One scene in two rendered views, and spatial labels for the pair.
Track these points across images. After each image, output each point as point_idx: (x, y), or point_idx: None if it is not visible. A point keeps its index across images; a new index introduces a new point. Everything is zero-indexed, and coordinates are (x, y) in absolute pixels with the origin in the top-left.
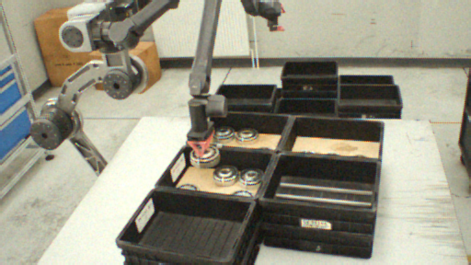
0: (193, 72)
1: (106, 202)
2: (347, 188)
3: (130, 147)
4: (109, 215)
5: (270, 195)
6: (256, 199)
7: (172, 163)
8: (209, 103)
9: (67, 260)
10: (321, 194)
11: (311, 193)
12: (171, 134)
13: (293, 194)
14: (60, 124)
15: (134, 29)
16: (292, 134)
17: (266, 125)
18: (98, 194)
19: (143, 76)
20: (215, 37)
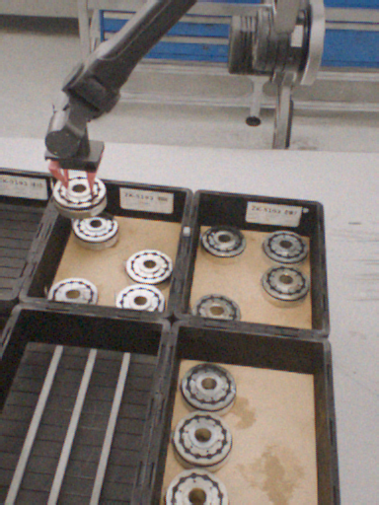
0: (93, 53)
1: (143, 170)
2: (116, 480)
3: (292, 161)
4: (113, 179)
5: (76, 336)
6: (20, 300)
7: (133, 184)
8: (55, 114)
9: (19, 162)
10: (96, 428)
11: (101, 410)
12: (346, 202)
13: (100, 380)
14: (248, 46)
15: None
16: (270, 348)
17: (316, 306)
18: (162, 158)
19: (306, 61)
20: (166, 29)
